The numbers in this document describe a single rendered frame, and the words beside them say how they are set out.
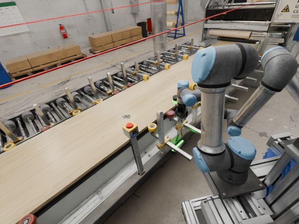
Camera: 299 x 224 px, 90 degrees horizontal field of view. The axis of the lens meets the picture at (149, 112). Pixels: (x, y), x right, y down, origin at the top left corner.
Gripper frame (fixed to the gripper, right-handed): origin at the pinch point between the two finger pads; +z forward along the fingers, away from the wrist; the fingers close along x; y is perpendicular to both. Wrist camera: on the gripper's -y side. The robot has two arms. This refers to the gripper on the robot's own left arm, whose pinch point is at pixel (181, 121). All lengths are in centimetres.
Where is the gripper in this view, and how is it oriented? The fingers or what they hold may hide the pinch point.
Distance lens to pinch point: 121.9
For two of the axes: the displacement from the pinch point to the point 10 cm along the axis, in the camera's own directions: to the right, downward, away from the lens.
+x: 9.0, 2.0, -3.9
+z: 0.8, 7.9, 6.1
